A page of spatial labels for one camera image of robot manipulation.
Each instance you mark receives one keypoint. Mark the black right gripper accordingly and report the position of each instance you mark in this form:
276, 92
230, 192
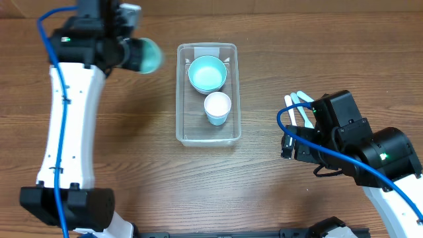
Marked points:
301, 153

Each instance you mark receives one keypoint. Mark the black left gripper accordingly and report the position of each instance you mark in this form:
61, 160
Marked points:
133, 63

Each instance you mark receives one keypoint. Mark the white plastic spoon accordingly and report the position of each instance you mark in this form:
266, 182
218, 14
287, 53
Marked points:
288, 102

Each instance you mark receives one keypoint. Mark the green plastic fork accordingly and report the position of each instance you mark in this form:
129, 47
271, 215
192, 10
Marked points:
295, 99

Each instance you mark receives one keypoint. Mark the blue plastic fork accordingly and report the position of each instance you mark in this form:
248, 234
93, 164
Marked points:
303, 96

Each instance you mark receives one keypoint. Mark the green plastic cup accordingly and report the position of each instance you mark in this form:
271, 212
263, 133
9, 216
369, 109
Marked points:
152, 56

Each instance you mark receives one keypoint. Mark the blue plastic cup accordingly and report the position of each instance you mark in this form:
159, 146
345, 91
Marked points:
217, 120

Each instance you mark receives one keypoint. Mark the pink plastic cup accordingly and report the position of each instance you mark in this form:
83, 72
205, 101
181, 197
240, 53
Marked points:
217, 105

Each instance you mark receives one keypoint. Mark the green plastic bowl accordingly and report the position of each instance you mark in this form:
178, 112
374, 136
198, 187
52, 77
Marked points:
207, 67

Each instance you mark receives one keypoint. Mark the blue plastic bowl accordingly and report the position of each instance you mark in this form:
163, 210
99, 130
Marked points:
207, 86

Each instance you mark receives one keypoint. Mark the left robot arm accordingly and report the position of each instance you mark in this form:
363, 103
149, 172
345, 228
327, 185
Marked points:
82, 54

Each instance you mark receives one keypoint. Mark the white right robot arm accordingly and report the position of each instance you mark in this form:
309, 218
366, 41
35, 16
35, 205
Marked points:
391, 172

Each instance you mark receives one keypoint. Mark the clear plastic container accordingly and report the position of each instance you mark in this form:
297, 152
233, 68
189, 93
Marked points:
192, 126

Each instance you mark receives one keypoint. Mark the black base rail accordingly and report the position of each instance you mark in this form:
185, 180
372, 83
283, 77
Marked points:
330, 227

